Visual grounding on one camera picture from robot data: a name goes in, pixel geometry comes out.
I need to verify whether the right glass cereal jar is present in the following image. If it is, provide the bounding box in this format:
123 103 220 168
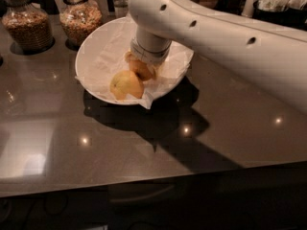
59 0 103 47

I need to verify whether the black container with packets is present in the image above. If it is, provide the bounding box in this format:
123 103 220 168
253 0 307 30

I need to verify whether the white crumpled paper liner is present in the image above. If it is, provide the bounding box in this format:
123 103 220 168
75 15 195 110

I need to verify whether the glass cereal jar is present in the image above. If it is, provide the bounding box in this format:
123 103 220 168
2 0 54 52
59 0 103 47

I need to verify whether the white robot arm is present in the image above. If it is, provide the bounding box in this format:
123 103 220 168
128 0 307 113

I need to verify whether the left glass cereal jar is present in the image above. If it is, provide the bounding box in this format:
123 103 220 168
2 0 54 52

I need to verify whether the small glass bottle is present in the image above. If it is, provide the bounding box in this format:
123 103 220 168
112 0 129 18

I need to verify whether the orange fruit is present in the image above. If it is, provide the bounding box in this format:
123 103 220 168
130 60 155 81

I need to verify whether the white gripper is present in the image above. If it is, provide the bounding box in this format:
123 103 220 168
125 38 171 80

